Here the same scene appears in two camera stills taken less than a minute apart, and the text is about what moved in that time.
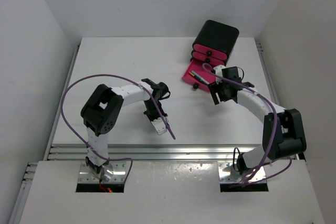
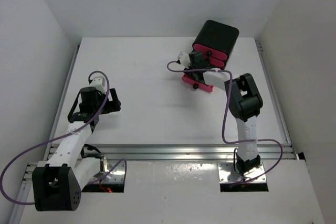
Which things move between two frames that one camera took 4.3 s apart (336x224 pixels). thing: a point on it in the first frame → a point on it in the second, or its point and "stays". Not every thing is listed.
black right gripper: x=214 y=88 → x=191 y=74
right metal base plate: x=227 y=174 stays
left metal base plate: x=118 y=170 stays
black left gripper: x=151 y=118 → x=113 y=105
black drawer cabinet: x=218 y=35 stays
